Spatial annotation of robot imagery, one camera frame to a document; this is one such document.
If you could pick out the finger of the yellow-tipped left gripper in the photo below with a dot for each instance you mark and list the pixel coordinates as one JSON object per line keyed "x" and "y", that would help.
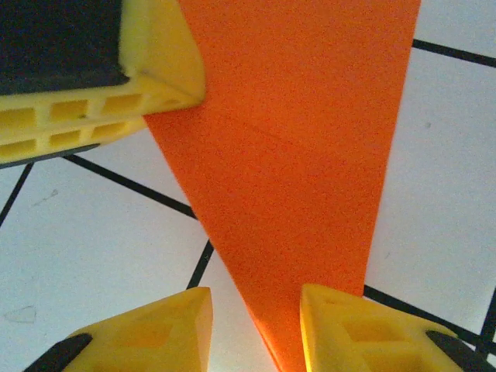
{"x": 155, "y": 58}
{"x": 42, "y": 141}

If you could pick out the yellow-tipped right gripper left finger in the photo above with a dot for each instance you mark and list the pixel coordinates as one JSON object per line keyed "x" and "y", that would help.
{"x": 162, "y": 337}

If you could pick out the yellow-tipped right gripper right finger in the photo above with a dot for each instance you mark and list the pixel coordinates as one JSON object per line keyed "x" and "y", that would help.
{"x": 348, "y": 337}

